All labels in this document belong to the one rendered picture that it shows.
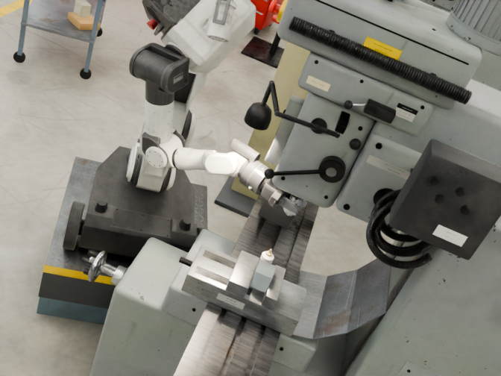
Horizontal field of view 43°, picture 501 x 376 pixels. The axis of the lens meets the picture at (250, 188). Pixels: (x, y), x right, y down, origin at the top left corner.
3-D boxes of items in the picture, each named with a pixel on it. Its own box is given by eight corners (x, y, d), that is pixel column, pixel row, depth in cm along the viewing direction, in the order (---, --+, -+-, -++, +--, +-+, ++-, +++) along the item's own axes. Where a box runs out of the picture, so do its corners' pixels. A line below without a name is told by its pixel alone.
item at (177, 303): (159, 312, 203) (168, 286, 197) (194, 250, 233) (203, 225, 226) (302, 376, 202) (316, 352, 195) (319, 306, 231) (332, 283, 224)
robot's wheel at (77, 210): (67, 226, 273) (75, 190, 262) (79, 229, 274) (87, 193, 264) (59, 258, 257) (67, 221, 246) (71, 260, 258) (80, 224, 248)
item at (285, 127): (264, 160, 184) (289, 98, 173) (267, 154, 188) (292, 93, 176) (276, 165, 184) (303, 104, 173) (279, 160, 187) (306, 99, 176)
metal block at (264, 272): (248, 286, 185) (255, 271, 182) (253, 273, 190) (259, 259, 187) (265, 292, 185) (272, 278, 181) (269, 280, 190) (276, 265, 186)
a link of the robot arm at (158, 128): (134, 160, 209) (136, 101, 195) (156, 142, 218) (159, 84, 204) (164, 172, 205) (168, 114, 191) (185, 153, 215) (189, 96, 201)
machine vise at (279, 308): (180, 290, 186) (190, 263, 180) (195, 259, 198) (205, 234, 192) (290, 337, 185) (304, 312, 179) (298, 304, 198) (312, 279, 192)
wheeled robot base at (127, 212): (90, 163, 310) (104, 105, 292) (193, 186, 322) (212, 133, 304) (68, 251, 259) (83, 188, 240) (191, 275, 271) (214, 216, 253)
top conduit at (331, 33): (287, 31, 148) (292, 17, 147) (290, 26, 152) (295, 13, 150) (465, 107, 147) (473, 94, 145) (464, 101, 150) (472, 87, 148)
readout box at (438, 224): (387, 229, 143) (431, 154, 132) (389, 208, 151) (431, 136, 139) (469, 265, 142) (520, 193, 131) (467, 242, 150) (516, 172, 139)
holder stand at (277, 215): (257, 214, 228) (276, 171, 217) (276, 187, 246) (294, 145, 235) (287, 230, 227) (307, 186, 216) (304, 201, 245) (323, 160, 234)
